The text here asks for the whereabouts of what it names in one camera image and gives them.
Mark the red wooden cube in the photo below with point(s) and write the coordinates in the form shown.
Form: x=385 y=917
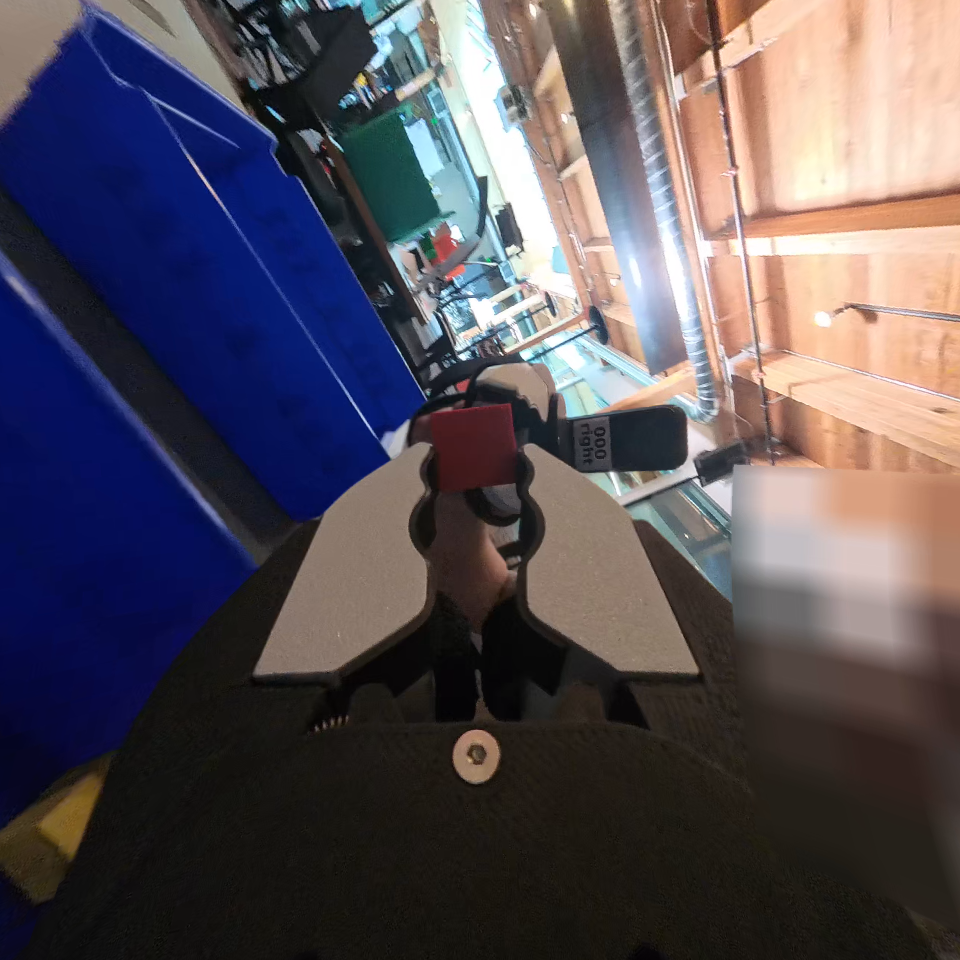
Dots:
x=472 y=450

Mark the black office chair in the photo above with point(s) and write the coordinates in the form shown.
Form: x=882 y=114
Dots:
x=337 y=52

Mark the black hanging monitor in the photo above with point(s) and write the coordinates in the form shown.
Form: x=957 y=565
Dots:
x=716 y=461

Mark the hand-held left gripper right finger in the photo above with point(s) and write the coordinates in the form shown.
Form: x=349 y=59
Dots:
x=600 y=592

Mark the yellow wooden cube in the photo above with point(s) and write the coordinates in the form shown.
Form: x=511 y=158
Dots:
x=67 y=817

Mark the spiral metal duct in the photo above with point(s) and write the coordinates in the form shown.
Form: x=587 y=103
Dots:
x=705 y=390

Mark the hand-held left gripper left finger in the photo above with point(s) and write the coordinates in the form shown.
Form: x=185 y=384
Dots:
x=352 y=592

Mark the person's right hand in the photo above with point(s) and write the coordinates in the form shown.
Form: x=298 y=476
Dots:
x=472 y=570

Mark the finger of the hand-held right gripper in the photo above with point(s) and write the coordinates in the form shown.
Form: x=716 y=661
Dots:
x=501 y=501
x=517 y=386

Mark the ceiling spot lamp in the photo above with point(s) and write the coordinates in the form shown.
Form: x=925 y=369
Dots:
x=823 y=318

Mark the blue plastic bin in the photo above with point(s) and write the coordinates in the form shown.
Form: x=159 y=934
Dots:
x=90 y=562
x=187 y=262

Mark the black ceiling duct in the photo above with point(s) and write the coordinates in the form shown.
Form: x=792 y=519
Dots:
x=615 y=225

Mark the green container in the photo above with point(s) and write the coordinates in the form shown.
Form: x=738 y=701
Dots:
x=386 y=172

